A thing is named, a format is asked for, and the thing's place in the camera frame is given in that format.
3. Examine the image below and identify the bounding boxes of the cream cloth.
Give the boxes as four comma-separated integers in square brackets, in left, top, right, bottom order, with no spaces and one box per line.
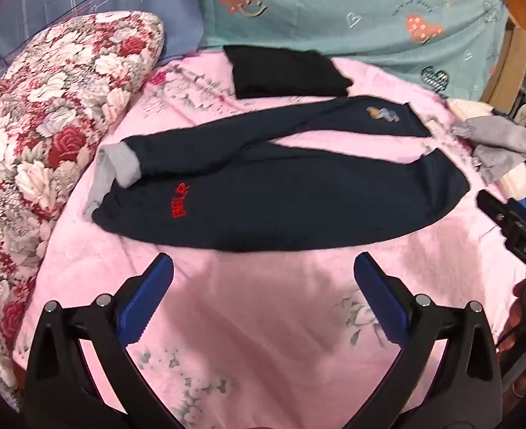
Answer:
[446,97,526,198]

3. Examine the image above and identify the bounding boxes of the person's right hand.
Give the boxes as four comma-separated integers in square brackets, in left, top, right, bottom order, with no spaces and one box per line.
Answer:
[498,277,526,396]

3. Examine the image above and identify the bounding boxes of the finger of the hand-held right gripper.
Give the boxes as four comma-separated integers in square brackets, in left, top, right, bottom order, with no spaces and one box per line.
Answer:
[477,190,521,238]

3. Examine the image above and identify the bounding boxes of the red floral quilt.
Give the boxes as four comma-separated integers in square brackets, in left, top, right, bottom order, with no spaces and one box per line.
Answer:
[0,11,165,414]

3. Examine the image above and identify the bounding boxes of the navy pants with grey cuffs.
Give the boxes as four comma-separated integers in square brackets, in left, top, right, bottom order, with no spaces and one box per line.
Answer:
[83,95,472,253]

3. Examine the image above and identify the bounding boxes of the wooden bed frame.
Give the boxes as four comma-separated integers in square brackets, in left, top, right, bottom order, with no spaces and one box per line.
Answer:
[478,0,526,113]

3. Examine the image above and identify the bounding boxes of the grey garment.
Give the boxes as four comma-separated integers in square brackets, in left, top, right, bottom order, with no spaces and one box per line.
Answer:
[451,116,526,186]

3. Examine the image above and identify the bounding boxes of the pink floral bed sheet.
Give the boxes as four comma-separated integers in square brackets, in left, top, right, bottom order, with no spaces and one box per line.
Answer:
[13,51,526,429]

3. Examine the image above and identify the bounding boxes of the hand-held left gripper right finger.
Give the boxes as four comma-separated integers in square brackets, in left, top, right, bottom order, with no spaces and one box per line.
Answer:
[354,252,503,429]

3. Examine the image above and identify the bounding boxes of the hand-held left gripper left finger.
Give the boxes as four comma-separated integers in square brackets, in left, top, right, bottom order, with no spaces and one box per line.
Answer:
[24,252,187,429]

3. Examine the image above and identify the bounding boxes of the black folded cloth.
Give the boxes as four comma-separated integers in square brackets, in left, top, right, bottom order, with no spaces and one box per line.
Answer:
[224,45,354,100]

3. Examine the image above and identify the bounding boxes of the teal heart-print blanket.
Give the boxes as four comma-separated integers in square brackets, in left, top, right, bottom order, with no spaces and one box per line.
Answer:
[198,0,510,99]

